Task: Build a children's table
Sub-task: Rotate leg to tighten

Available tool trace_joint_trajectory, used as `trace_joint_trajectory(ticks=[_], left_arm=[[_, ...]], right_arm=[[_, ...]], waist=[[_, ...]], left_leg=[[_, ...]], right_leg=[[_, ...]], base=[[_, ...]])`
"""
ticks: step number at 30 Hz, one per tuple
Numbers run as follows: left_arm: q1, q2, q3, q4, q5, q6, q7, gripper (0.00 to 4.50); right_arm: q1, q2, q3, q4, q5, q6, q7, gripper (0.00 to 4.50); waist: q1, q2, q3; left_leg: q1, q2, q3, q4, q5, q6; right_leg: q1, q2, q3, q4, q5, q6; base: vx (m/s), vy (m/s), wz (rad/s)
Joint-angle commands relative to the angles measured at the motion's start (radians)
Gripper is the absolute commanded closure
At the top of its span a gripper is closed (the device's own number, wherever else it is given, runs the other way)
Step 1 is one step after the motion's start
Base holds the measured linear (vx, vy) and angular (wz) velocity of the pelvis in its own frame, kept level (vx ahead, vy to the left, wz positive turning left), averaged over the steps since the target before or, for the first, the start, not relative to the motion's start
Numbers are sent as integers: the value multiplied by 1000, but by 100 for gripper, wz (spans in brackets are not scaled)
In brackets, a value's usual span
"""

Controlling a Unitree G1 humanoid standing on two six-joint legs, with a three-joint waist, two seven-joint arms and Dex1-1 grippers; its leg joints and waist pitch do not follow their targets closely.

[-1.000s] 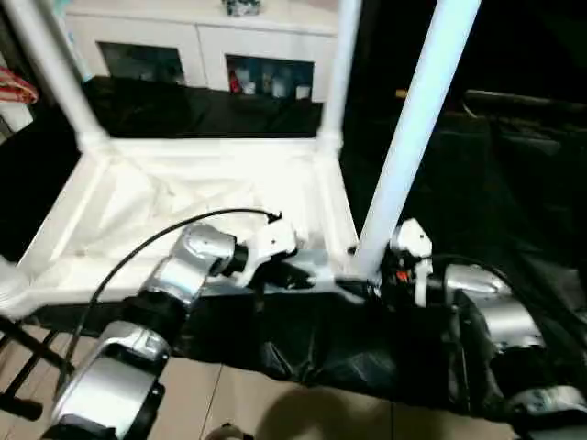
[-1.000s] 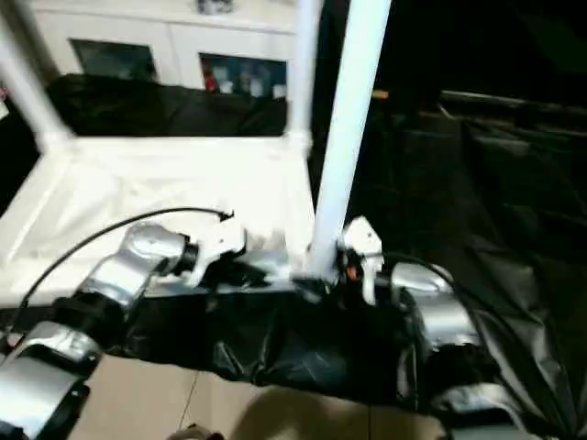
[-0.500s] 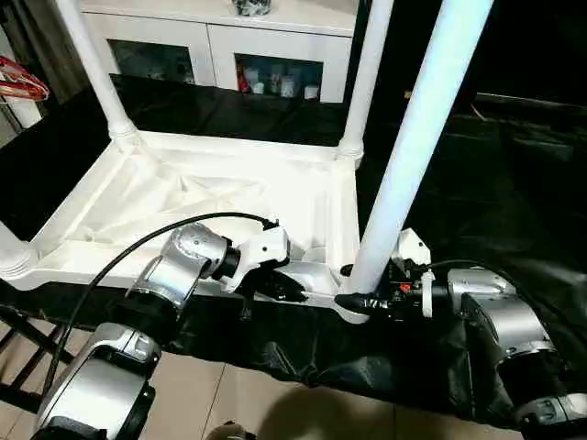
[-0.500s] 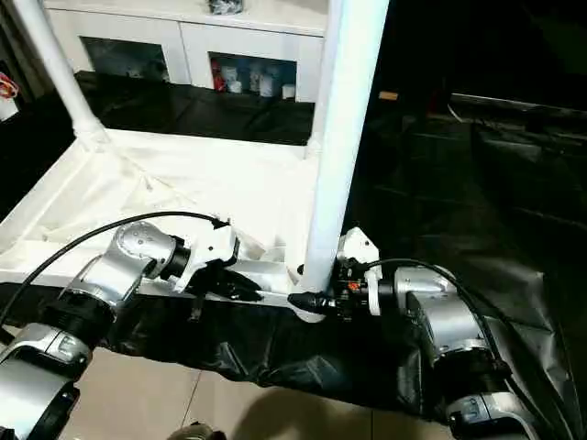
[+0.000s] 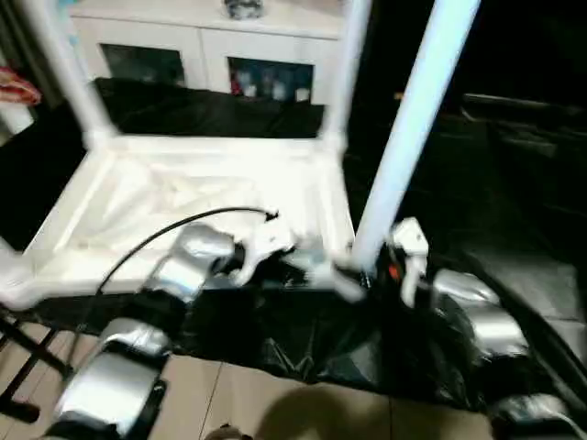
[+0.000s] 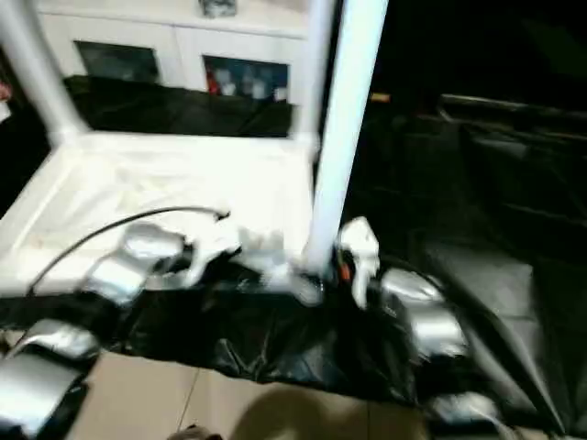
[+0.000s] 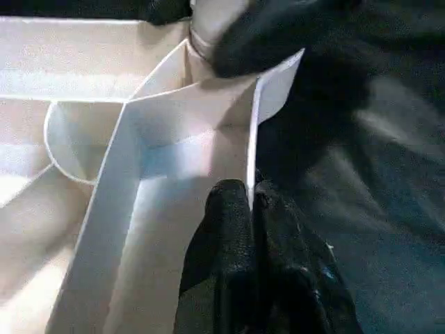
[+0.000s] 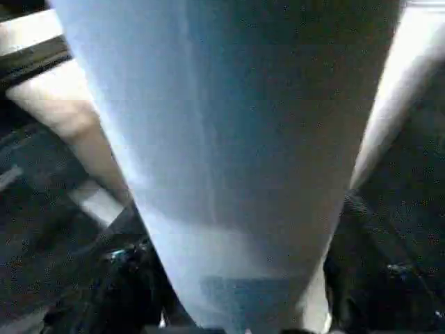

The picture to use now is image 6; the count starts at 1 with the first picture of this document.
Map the white plastic table top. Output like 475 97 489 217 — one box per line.
0 127 327 306

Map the white plastic table leg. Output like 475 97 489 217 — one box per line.
302 0 391 283
0 0 79 138
295 0 334 148

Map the black plastic mat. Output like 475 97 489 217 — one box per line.
0 72 587 435

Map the black horizontal bar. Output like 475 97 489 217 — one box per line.
437 93 587 123

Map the white glass-door cabinet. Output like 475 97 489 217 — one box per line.
34 0 313 105

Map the dark patterned bundle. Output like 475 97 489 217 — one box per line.
199 0 238 18

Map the dark furniture with brass label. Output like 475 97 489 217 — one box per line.
338 0 587 114

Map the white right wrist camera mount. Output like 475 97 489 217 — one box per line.
338 217 382 309

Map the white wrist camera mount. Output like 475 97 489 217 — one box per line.
181 214 244 288
338 217 382 309

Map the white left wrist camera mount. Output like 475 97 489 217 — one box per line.
181 214 244 288

